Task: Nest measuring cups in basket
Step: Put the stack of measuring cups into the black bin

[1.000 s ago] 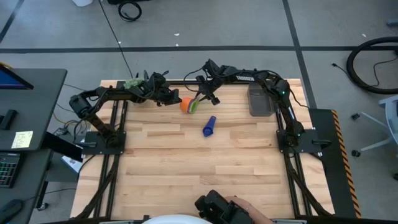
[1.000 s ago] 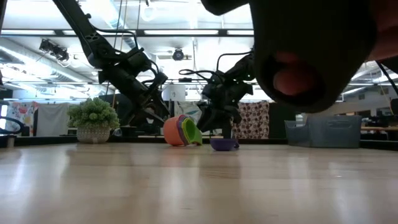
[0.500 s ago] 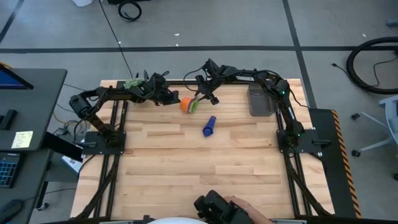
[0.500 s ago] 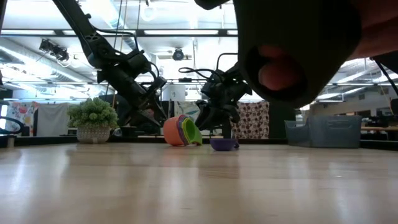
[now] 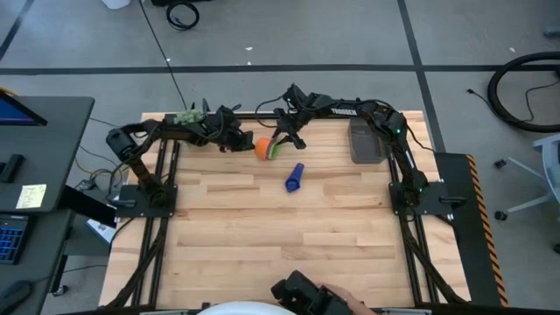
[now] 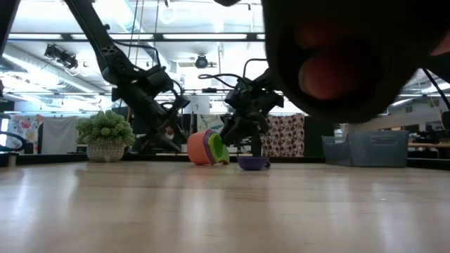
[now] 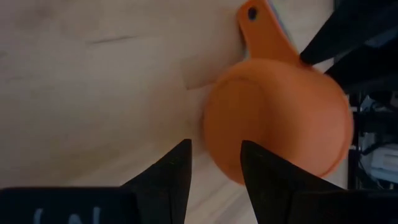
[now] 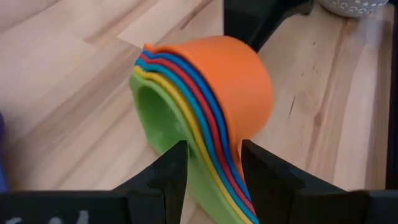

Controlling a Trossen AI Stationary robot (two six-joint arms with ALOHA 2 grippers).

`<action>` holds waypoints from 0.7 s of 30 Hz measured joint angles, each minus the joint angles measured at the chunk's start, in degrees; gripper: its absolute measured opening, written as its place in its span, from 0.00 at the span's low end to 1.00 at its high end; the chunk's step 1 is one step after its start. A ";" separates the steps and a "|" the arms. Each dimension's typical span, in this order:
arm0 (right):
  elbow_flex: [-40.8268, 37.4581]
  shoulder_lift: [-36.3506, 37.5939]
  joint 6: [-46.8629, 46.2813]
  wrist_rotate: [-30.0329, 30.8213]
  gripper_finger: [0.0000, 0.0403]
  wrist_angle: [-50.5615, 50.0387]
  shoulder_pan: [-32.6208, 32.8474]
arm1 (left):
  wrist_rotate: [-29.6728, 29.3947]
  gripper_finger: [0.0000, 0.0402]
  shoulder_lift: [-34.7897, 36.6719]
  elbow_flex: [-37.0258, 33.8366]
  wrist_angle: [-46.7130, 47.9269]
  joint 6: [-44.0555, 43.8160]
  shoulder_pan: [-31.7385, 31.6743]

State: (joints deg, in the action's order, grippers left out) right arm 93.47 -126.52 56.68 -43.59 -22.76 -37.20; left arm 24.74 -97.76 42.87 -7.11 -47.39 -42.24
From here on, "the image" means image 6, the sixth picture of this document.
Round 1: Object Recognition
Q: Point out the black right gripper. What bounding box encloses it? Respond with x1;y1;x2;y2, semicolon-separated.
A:
218;86;285;158

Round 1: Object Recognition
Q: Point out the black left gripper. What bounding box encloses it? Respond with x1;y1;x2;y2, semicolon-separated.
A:
112;75;191;155

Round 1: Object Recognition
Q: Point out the green measuring cup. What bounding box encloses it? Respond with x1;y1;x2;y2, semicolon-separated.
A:
208;133;231;166

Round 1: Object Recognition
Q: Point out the orange measuring cup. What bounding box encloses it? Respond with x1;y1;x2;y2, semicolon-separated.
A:
186;130;212;167

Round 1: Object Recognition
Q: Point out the grey plastic basket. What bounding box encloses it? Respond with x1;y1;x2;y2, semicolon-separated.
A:
321;130;411;169

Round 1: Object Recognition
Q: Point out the leaf print cloth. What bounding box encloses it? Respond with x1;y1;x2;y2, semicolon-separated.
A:
196;114;226;134

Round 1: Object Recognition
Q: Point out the brown dotted cloth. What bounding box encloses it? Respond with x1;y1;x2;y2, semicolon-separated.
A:
262;113;306;158

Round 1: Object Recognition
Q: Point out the green plant in white pot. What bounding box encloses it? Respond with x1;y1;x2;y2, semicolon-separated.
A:
76;110;136;163

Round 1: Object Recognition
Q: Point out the white cylinder tank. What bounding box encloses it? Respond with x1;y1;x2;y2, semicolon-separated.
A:
189;95;212;115

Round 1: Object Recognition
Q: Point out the black partition panel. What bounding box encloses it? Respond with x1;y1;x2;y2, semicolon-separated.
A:
303;117;335;158

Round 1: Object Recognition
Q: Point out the plain grey cloth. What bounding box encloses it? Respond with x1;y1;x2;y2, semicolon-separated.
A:
41;116;81;154

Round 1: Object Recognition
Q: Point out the overhead light bar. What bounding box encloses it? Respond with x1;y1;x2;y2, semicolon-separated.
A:
6;32;265;44

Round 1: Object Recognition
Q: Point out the white floral cloth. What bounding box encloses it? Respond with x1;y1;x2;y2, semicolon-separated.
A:
6;115;45;150

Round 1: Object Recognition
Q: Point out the round black ceiling camera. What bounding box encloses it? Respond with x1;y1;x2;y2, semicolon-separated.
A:
194;54;210;70

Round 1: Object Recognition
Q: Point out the black table frame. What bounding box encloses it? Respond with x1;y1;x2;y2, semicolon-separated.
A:
0;151;450;171

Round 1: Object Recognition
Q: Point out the long black ceiling camera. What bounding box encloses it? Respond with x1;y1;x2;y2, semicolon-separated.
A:
44;43;79;70

